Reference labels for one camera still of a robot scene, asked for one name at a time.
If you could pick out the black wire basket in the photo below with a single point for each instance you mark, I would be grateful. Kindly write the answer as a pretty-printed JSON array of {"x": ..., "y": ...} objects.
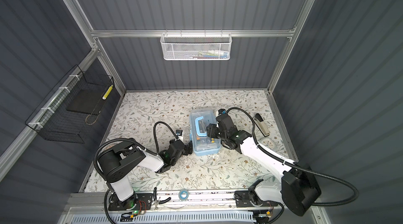
[{"x": 73, "y": 110}]

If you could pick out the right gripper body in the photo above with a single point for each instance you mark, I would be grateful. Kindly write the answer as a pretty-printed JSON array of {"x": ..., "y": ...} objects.
[{"x": 222, "y": 136}]

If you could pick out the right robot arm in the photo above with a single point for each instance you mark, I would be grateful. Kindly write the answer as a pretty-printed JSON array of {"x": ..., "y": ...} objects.
[{"x": 296, "y": 189}]

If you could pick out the black stapler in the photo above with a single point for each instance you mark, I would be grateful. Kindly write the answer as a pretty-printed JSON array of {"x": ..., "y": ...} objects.
[{"x": 261, "y": 125}]

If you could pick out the clear tape roll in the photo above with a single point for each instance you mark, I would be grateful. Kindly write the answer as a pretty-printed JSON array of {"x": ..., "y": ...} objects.
[{"x": 266, "y": 141}]

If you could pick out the blue plastic tool box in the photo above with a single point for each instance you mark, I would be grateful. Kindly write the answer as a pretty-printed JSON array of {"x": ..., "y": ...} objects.
[{"x": 203, "y": 144}]

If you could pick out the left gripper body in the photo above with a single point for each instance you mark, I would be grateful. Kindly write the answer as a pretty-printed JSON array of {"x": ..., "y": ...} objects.
[{"x": 171, "y": 143}]

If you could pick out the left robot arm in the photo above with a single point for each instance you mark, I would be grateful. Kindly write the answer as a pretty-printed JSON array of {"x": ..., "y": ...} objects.
[{"x": 116, "y": 158}]

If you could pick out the blue tape roll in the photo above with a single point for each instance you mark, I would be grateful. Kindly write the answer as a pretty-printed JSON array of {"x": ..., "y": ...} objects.
[{"x": 183, "y": 194}]

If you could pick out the white wire mesh basket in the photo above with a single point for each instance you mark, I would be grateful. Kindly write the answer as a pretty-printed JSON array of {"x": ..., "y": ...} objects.
[{"x": 206, "y": 47}]

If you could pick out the yellow marker in basket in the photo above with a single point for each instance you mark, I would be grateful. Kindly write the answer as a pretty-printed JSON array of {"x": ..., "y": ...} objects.
[{"x": 107, "y": 92}]

